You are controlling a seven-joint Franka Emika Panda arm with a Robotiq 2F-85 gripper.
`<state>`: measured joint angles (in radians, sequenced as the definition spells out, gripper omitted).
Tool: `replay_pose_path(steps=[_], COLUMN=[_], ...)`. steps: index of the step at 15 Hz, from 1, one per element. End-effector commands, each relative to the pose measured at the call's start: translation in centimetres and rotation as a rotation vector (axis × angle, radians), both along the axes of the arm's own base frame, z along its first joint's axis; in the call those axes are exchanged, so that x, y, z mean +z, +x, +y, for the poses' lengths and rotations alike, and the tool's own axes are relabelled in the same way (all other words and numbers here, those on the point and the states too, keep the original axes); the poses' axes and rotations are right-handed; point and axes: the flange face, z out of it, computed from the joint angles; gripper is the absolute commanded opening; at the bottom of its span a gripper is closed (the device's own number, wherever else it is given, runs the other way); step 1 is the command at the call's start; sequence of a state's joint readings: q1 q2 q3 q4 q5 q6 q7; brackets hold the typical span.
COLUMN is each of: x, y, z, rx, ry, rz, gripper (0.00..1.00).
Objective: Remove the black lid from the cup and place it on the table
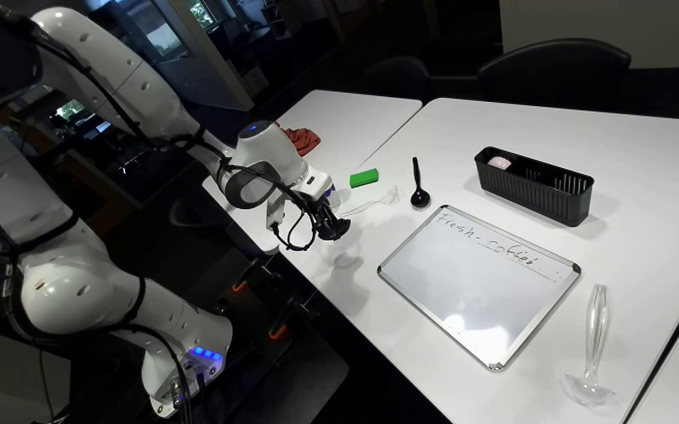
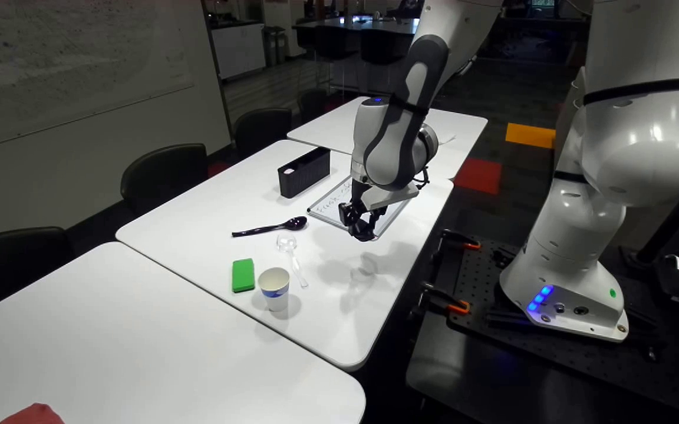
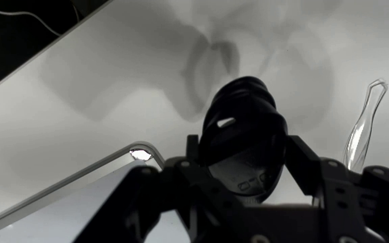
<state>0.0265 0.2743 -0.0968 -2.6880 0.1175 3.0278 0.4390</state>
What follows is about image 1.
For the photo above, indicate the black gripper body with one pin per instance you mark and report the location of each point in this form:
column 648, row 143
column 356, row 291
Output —
column 320, row 205

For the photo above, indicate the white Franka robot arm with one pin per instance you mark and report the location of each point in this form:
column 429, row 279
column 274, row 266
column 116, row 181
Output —
column 63, row 291

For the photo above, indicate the clear plastic spoon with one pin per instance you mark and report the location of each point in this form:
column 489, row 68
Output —
column 373, row 198
column 595, row 345

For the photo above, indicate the green eraser block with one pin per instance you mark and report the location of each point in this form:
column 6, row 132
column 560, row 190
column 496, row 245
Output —
column 363, row 177

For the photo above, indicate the red object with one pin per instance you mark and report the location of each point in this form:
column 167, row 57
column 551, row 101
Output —
column 305, row 139

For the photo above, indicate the black plastic spoon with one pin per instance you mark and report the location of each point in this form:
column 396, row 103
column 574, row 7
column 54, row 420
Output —
column 421, row 193

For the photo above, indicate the orange black table clamp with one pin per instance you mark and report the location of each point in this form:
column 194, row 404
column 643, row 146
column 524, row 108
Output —
column 240, row 286
column 276, row 332

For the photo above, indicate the black office chair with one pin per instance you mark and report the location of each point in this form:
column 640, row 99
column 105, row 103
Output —
column 402, row 76
column 555, row 71

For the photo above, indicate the silver framed whiteboard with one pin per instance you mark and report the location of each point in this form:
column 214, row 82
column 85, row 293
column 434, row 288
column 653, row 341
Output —
column 481, row 286

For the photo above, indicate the pink white item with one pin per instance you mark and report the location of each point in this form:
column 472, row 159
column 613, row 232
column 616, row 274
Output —
column 501, row 162

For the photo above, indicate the black plastic basket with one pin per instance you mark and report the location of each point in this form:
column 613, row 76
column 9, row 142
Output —
column 535, row 190

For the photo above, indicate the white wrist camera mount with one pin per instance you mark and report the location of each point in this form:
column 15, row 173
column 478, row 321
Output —
column 316, row 183

